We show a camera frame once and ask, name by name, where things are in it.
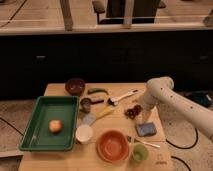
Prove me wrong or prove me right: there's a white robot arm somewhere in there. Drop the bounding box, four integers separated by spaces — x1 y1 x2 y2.
138 77 213 142

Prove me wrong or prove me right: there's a black office chair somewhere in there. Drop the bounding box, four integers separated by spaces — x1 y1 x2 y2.
92 0 166 25

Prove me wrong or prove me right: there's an apple in tray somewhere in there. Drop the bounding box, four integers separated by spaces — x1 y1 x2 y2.
49 120 63 134

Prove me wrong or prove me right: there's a silver fork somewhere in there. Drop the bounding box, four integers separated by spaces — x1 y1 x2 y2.
127 136 160 149

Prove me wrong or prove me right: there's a dark red grape bunch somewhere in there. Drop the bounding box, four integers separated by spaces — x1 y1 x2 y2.
124 105 142 120

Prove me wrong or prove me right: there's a white paper cup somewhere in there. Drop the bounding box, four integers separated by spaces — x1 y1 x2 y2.
75 124 93 144

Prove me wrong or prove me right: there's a green cup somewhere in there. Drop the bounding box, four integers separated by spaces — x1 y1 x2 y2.
131 143 149 162

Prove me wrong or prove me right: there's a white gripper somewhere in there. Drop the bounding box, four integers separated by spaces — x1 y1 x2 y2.
138 91 158 122

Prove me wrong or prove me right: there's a green plastic tray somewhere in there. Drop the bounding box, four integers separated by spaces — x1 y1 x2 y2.
19 96 79 152

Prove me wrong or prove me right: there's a green cucumber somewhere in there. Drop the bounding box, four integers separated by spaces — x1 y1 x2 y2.
87 88 108 95

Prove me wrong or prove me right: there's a blue sponge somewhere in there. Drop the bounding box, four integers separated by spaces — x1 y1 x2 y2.
135 122 157 137

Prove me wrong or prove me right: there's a dark red bowl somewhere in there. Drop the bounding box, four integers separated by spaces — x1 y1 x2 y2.
65 78 85 96

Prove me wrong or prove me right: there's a white dish brush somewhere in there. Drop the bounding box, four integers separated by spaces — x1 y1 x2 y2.
108 89 138 106

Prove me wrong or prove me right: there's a blue object on floor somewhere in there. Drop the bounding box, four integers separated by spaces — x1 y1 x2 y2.
186 92 212 108

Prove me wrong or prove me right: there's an orange bowl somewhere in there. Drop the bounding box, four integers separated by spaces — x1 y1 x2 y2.
96 130 129 163

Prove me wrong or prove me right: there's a black cable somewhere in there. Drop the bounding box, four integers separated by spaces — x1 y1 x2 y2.
165 128 200 150

